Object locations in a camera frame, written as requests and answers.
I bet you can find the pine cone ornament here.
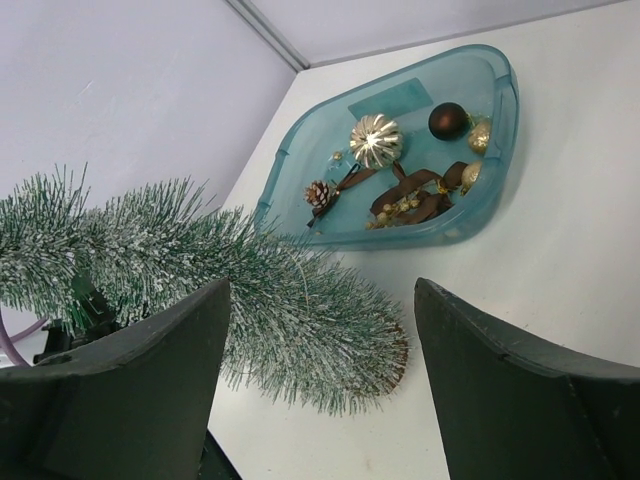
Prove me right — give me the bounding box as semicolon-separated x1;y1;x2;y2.
304;180;333;208

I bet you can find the gold bell cluster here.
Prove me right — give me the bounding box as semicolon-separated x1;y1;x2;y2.
460;117;492;196

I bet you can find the silver gold bauble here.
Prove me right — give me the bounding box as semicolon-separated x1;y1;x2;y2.
349;113;404;170

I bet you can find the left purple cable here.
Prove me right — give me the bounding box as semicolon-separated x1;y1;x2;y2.
0;304;46;369

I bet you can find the brown ribbon ornament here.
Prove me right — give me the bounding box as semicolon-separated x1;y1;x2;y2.
365;161;468;230

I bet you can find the teal plastic container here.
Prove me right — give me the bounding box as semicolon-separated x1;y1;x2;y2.
254;44;519;250

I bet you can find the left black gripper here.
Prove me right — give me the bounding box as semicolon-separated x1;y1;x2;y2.
33;279;120;364

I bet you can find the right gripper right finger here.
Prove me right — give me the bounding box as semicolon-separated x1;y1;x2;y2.
414;279;639;479

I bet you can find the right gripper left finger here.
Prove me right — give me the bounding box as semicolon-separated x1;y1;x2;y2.
1;280;231;479

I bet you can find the dark brown bauble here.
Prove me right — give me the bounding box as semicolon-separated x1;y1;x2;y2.
428;102;470;141

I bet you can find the small frosted christmas tree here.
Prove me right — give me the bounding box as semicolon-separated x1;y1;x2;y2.
1;169;409;415

